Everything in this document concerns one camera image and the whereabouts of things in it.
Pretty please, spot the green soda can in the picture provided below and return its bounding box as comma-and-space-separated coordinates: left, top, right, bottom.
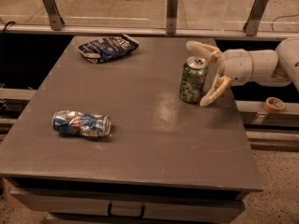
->
179, 56, 208, 104

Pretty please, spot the crushed blue silver can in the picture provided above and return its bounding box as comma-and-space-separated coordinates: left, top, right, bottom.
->
52, 110, 111, 137

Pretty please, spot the blue chip bag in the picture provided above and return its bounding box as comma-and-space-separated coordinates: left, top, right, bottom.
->
78, 35, 139, 63

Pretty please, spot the right metal bracket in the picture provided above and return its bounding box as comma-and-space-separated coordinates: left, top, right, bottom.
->
243, 0, 269, 36

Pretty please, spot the left metal bracket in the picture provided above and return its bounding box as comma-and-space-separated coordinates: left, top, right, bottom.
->
42, 0, 64, 31

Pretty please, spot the middle metal bracket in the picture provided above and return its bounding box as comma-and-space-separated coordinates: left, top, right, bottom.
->
166, 0, 178, 35

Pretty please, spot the grey drawer with handle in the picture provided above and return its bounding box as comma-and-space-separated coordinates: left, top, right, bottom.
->
10, 188, 245, 224

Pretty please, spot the orange tape roll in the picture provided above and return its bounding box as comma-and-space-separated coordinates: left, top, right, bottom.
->
264, 97, 285, 113

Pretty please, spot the black cable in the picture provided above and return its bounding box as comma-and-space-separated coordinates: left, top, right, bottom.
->
0, 21, 17, 70

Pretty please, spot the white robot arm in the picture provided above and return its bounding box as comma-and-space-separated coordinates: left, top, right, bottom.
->
186, 38, 299, 106

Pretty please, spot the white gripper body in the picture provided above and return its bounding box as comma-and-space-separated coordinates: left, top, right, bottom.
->
217, 49, 253, 86

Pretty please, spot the metal bracket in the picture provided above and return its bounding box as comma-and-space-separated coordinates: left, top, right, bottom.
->
42, 0, 64, 31
166, 0, 178, 35
243, 0, 269, 36

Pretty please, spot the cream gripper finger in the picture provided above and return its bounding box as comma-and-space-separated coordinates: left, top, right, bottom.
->
200, 74, 232, 106
186, 40, 221, 62

